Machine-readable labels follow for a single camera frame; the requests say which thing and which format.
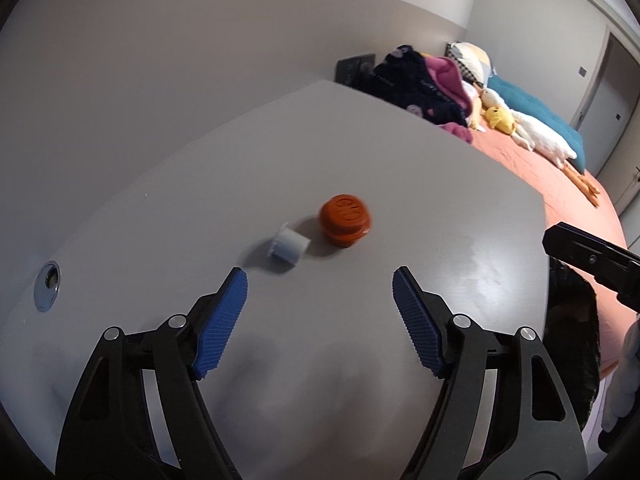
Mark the small white cup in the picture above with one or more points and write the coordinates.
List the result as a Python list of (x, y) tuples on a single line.
[(290, 245)]

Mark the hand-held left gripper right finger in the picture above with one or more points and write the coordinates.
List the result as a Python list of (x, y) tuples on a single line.
[(417, 325)]

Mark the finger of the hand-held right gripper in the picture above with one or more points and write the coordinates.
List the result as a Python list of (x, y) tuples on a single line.
[(590, 257)]

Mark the white goose plush toy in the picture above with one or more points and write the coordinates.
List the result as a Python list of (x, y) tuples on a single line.
[(540, 137)]

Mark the teal pillow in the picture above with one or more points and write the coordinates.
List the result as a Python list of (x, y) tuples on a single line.
[(540, 110)]

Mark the orange bed sheet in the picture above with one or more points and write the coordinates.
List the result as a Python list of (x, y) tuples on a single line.
[(550, 195)]

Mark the pink cartoon print blanket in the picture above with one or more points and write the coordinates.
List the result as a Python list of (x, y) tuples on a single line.
[(457, 132)]

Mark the patchwork pillow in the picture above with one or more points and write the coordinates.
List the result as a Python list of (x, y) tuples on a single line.
[(470, 57)]

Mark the grey bedside table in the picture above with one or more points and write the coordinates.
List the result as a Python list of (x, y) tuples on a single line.
[(200, 170)]

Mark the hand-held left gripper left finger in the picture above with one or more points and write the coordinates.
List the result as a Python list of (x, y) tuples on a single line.
[(220, 325)]

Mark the orange bottle cap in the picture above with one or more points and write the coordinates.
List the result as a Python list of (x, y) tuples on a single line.
[(345, 215)]

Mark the black office chair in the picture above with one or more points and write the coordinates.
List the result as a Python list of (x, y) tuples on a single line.
[(575, 360)]

